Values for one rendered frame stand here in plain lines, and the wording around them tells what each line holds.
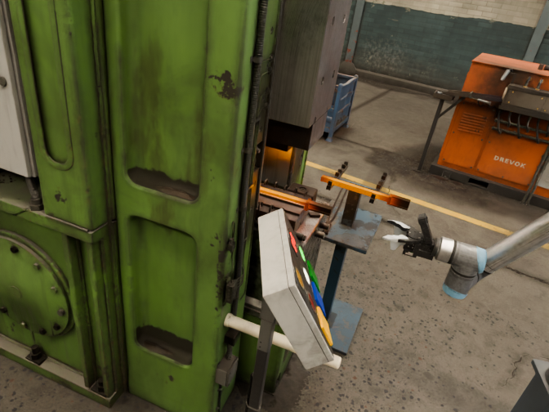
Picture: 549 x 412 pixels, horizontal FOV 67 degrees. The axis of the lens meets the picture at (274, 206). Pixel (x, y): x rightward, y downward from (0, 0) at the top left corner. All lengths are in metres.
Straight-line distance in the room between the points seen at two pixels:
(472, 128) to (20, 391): 4.45
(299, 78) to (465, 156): 3.84
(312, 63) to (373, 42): 8.02
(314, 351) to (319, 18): 0.91
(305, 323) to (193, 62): 0.77
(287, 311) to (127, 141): 0.77
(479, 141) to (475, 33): 4.20
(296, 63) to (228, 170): 0.39
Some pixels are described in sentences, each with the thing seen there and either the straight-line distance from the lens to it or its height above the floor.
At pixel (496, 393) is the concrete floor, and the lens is 2.69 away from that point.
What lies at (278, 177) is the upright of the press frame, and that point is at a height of 0.96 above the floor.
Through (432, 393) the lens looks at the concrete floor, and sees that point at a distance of 2.50.
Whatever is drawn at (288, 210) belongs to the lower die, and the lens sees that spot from 1.63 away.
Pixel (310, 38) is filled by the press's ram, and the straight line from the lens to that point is 1.32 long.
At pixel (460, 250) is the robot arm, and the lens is 1.64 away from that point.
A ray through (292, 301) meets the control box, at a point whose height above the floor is 1.15.
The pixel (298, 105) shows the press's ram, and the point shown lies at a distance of 1.36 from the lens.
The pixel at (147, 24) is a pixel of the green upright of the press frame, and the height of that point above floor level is 1.62.
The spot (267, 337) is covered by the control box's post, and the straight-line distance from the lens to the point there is 1.28.
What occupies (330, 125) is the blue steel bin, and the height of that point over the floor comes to 0.20.
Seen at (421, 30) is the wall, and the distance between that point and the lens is 9.08.
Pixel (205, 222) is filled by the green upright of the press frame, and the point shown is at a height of 1.07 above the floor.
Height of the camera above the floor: 1.80
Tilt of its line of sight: 30 degrees down
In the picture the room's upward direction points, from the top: 8 degrees clockwise
